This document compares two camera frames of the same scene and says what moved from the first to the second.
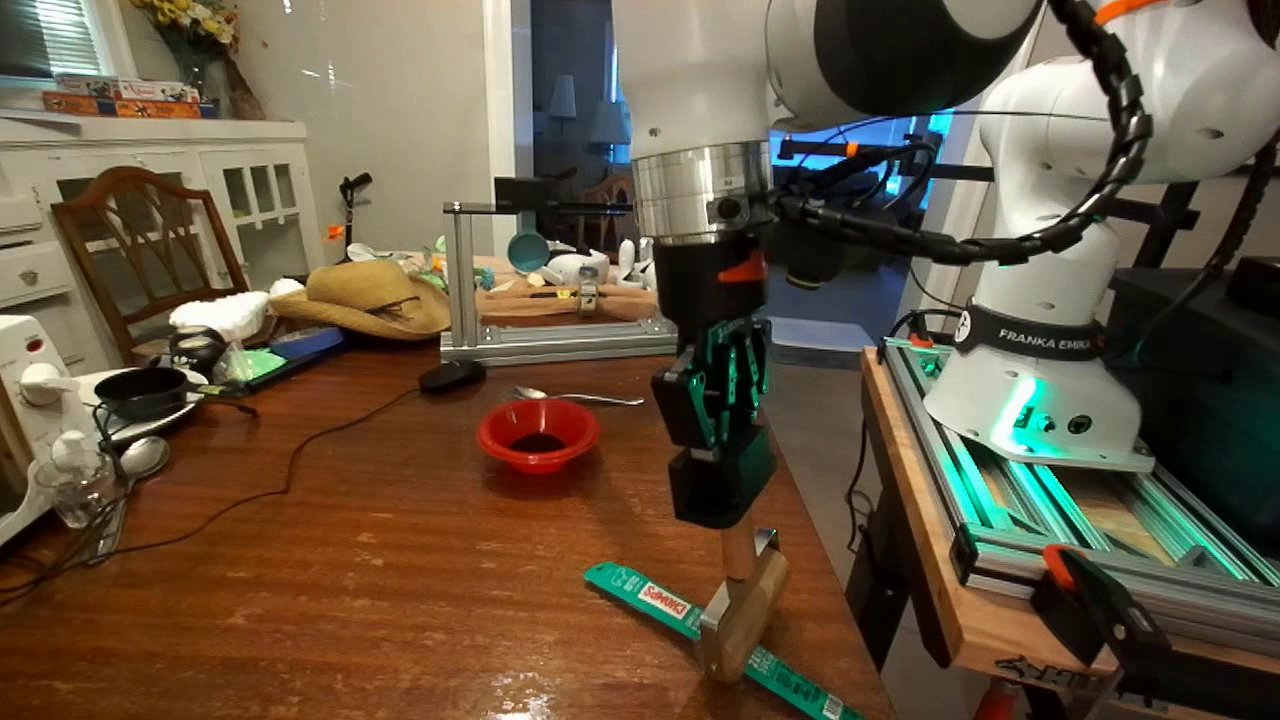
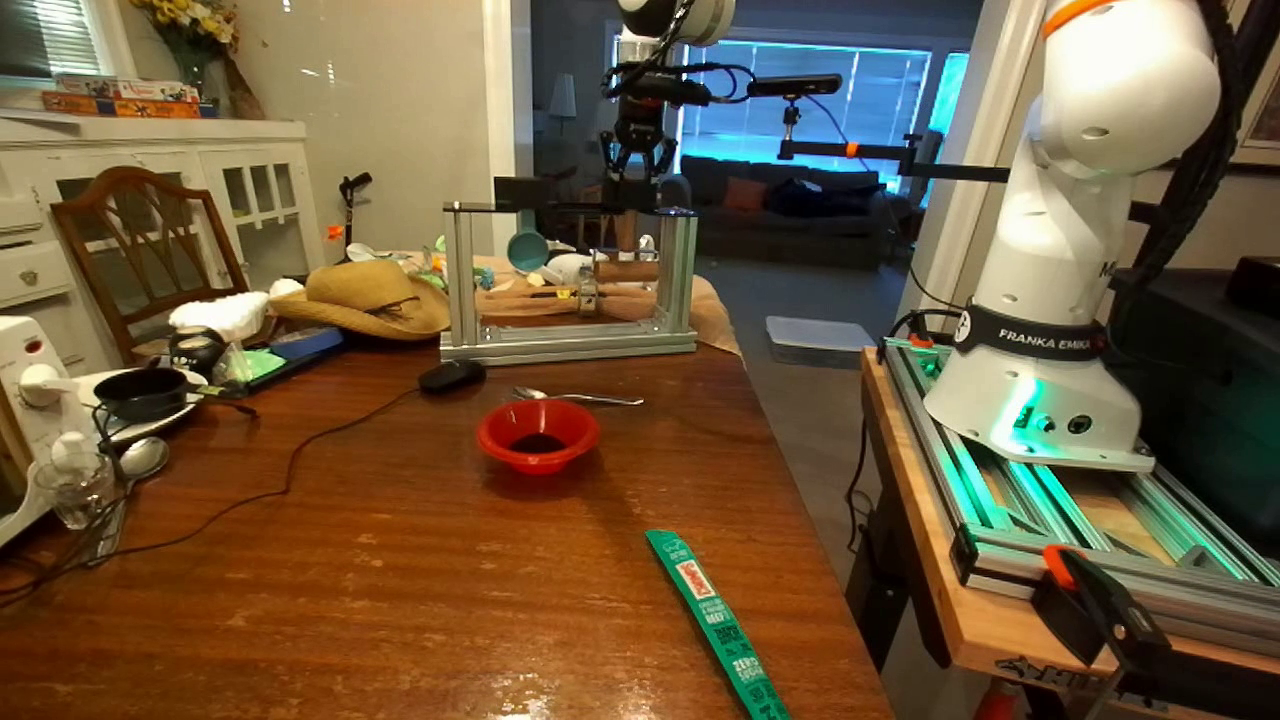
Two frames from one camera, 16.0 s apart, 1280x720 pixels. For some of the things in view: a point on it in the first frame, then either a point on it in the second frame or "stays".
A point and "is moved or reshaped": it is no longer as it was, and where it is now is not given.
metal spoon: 595,397 stays
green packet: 673,608 is moved or reshaped
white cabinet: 250,170 stays
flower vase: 204,41 stays
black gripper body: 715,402 → 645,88
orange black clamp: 1118,628 stays
